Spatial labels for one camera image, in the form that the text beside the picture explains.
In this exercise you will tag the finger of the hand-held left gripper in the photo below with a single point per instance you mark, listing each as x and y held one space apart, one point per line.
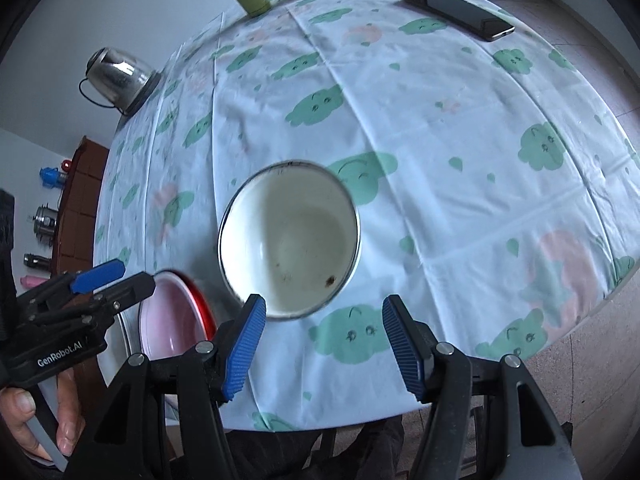
127 290
97 274

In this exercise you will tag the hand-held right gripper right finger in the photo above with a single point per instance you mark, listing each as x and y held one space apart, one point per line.
405 355

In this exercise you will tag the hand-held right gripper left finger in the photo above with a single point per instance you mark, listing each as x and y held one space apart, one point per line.
245 350

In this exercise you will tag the red bowl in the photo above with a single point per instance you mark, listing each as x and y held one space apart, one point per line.
170 320

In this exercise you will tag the white enamel bowl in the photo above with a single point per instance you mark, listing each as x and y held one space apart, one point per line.
290 230

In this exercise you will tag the person's left hand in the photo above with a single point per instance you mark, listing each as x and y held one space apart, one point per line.
17 410

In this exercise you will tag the dark thermos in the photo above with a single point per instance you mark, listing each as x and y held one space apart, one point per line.
37 260

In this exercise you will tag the pink thermos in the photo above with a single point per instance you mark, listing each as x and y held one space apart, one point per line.
32 281

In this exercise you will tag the brown wooden cabinet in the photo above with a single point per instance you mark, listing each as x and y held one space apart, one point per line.
80 200

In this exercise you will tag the black slatted object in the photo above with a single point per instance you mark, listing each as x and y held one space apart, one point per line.
5 240

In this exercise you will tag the small red object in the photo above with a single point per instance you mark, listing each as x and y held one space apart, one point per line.
66 165

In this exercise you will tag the steel kettle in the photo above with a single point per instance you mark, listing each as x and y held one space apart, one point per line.
117 77

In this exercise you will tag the green cloud print tablecloth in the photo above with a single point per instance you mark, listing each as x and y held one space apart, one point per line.
450 135

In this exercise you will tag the black smartphone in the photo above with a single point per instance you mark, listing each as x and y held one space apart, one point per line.
460 12

